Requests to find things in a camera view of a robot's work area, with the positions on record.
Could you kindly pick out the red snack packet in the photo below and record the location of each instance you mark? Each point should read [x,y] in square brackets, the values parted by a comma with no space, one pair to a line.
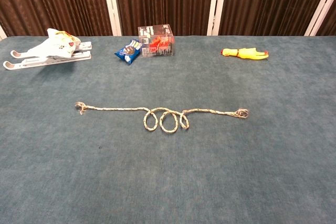
[157,43]

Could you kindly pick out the teal felt table mat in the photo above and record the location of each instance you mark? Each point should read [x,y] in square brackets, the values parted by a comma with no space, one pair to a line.
[168,176]

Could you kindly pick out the white divider frame post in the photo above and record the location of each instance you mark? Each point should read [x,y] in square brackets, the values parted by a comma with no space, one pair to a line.
[215,11]
[320,11]
[2,33]
[111,6]

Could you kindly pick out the yellow rubber chicken toy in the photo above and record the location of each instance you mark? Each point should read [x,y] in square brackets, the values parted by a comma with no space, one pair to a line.
[246,53]

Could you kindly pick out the white snack bag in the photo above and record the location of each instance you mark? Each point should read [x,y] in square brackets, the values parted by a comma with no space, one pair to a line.
[55,45]

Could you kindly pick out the blue cookie pack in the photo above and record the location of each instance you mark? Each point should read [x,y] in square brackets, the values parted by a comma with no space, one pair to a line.
[128,51]

